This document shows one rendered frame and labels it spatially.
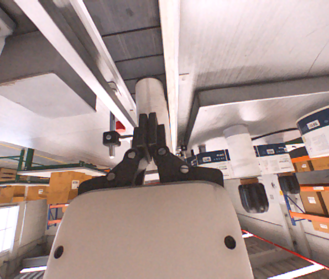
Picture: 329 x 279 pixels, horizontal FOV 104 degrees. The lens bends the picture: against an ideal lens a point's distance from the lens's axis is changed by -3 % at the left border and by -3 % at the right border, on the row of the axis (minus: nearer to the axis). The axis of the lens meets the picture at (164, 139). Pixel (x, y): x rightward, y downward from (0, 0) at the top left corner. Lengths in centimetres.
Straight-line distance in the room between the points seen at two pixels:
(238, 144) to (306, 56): 28
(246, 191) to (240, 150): 13
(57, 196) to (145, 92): 200
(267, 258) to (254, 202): 569
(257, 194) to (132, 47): 50
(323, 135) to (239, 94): 34
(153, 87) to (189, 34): 11
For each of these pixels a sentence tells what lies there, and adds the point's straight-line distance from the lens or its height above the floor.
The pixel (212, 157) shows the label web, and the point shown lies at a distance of 74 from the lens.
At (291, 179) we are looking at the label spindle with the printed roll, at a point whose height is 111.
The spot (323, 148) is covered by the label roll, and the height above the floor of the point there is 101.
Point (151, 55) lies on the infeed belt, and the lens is 23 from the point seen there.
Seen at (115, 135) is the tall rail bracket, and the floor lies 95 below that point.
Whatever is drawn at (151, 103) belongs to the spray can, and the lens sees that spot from 22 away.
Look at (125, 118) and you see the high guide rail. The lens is 20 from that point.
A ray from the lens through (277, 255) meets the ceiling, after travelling 642.
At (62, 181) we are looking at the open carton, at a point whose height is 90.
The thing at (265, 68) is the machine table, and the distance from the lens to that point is 42.
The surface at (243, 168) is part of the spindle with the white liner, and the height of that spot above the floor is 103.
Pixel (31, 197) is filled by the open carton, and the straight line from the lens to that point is 508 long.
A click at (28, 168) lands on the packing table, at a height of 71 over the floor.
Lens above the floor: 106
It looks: 18 degrees down
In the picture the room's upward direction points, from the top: 174 degrees clockwise
